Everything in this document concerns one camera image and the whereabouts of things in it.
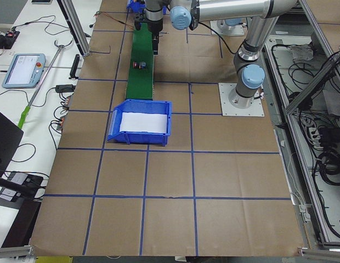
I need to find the blue bin far end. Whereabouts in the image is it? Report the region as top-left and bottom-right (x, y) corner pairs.
(127, 0), (168, 15)

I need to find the black power adapter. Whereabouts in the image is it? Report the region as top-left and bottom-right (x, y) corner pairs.
(55, 84), (76, 93)

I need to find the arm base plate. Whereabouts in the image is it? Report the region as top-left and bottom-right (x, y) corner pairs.
(210, 18), (244, 36)

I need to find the reacher grabber tool green handle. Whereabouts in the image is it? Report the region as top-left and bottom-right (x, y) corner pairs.
(18, 40), (73, 129)

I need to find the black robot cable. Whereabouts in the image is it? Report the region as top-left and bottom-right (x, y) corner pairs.
(197, 21), (243, 54)

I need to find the aluminium frame post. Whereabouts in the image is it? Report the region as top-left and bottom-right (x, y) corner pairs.
(57, 0), (90, 57)

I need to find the blue bin near arm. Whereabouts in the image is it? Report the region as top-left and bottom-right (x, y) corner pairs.
(107, 99), (172, 146)

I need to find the green conveyor belt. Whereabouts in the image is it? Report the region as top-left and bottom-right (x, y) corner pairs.
(126, 23), (154, 100)

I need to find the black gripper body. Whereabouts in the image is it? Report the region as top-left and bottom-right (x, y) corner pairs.
(145, 0), (163, 35)

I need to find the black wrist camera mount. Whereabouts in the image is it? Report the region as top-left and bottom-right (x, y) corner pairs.
(134, 9), (146, 31)

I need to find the blue teach pendant tablet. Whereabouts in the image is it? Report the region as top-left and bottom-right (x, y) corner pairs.
(2, 53), (46, 89)

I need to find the black bar tool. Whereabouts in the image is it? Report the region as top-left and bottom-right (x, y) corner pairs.
(69, 54), (80, 79)

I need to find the white foam pad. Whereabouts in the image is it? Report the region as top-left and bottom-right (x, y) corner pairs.
(120, 112), (168, 133)

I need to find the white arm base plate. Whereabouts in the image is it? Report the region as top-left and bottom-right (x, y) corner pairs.
(218, 83), (264, 117)

